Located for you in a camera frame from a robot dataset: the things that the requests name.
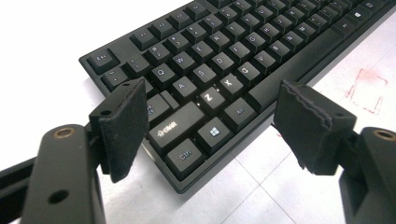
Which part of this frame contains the black computer keyboard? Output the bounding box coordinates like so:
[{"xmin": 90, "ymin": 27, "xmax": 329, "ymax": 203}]
[{"xmin": 78, "ymin": 0, "xmax": 396, "ymax": 194}]

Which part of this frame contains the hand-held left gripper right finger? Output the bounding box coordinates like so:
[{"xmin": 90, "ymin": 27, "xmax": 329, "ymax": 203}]
[{"xmin": 273, "ymin": 79, "xmax": 358, "ymax": 176}]

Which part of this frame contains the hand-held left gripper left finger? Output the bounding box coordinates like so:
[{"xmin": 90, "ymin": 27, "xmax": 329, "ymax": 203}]
[{"xmin": 89, "ymin": 77, "xmax": 150, "ymax": 184}]

